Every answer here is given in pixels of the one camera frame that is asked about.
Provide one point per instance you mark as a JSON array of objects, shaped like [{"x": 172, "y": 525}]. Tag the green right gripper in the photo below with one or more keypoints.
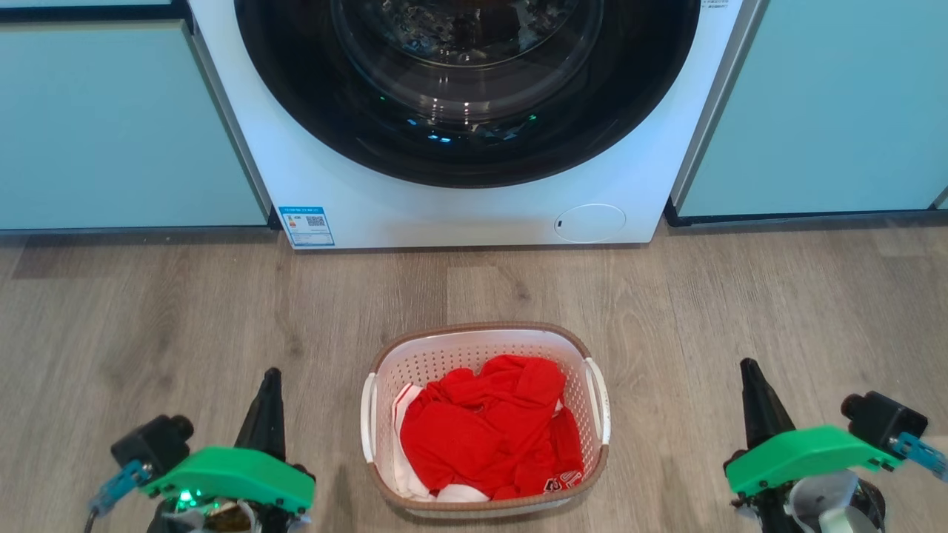
[{"x": 800, "y": 455}]

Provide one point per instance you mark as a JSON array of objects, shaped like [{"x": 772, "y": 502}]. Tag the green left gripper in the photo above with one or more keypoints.
[{"x": 229, "y": 474}]

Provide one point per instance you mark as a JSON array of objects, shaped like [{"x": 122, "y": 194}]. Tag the white perforated laundry basket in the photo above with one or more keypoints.
[{"x": 474, "y": 344}]

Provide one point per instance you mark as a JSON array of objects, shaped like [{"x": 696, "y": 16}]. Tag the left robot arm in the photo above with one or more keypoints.
[{"x": 229, "y": 520}]

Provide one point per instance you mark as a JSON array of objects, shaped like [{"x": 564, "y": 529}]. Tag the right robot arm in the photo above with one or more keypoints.
[{"x": 829, "y": 500}]

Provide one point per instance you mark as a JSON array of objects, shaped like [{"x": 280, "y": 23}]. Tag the white garment with red trim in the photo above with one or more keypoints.
[{"x": 404, "y": 474}]

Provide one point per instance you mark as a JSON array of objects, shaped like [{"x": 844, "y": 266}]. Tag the black cabinet plinth strip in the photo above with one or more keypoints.
[{"x": 785, "y": 217}]

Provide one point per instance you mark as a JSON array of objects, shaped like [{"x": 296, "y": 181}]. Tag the blue energy label sticker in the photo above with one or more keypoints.
[{"x": 306, "y": 226}]

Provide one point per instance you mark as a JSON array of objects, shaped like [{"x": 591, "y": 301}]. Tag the red mesh garment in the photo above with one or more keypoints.
[{"x": 481, "y": 437}]

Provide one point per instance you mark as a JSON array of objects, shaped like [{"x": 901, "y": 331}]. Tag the round white filter cover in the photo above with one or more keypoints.
[{"x": 590, "y": 223}]

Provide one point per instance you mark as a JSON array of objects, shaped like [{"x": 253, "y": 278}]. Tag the white front-load washing machine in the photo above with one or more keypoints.
[{"x": 459, "y": 215}]

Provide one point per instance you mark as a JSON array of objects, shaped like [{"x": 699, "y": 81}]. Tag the tall pale teal cabinet panel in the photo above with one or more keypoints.
[{"x": 829, "y": 104}]

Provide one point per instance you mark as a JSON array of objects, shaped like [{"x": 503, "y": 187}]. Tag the black round washer door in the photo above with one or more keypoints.
[{"x": 296, "y": 96}]

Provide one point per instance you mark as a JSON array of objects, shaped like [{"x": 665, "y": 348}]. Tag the large pale teal cabinet door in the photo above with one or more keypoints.
[{"x": 111, "y": 133}]

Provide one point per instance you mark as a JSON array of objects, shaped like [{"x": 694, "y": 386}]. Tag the narrow pale teal cabinet drawer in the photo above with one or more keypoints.
[{"x": 81, "y": 2}]

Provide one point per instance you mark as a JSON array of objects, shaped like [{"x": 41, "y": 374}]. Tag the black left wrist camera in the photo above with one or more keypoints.
[{"x": 152, "y": 444}]

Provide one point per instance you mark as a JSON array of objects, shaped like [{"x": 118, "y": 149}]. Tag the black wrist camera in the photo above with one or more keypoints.
[
  {"x": 152, "y": 444},
  {"x": 885, "y": 418}
]

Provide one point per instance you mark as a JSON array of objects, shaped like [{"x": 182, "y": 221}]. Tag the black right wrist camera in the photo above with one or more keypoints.
[{"x": 885, "y": 418}]

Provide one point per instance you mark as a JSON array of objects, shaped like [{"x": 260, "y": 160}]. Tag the blue left camera connector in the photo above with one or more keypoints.
[{"x": 118, "y": 485}]

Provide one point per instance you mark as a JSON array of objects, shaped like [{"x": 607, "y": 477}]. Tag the blue camera connector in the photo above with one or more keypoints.
[
  {"x": 118, "y": 485},
  {"x": 922, "y": 453}
]

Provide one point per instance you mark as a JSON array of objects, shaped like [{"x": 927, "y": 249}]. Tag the blue right camera connector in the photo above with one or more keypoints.
[{"x": 922, "y": 453}]

